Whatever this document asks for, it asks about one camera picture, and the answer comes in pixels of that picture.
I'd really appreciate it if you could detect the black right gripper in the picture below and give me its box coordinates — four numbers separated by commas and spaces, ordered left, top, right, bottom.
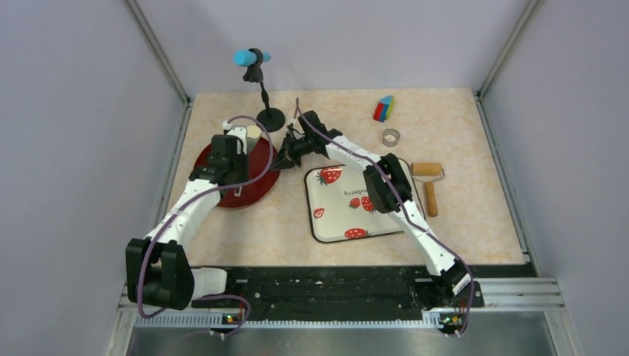
269, 134, 314, 173

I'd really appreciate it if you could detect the white dough lump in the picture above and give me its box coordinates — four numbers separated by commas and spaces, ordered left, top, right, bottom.
246, 125, 263, 141

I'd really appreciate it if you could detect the white strawberry print tray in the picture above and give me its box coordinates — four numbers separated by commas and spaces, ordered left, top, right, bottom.
304, 165, 403, 243

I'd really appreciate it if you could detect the wooden dough roller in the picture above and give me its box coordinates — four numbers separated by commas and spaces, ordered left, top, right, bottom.
410, 162, 445, 217

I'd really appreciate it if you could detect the metal scraper wooden handle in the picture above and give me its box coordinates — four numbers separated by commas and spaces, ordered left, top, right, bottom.
233, 125, 264, 207

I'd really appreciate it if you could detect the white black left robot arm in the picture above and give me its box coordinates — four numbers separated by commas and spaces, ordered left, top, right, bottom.
125, 125, 248, 310

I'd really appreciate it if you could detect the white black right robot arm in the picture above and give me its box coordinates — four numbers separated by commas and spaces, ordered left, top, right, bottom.
271, 108, 474, 306

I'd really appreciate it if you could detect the black microphone stand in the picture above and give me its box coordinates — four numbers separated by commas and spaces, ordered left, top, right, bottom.
243, 62, 286, 132

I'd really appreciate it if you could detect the blue toy microphone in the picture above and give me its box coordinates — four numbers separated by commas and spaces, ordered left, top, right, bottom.
232, 48, 271, 67

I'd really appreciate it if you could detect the colourful block toy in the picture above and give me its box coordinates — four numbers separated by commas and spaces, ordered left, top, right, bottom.
372, 95, 395, 122

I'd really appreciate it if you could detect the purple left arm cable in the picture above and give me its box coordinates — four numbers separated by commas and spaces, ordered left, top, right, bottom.
136, 114, 275, 340

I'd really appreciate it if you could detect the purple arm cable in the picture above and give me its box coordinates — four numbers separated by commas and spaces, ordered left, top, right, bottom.
294, 97, 477, 337
136, 114, 275, 340

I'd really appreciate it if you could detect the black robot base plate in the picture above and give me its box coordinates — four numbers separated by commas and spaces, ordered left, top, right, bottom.
145, 265, 538, 323

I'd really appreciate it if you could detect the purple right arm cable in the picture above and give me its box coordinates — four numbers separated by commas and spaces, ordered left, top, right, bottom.
294, 97, 477, 337

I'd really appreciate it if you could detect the aluminium frame rail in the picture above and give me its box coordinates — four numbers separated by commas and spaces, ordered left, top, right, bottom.
106, 270, 582, 355

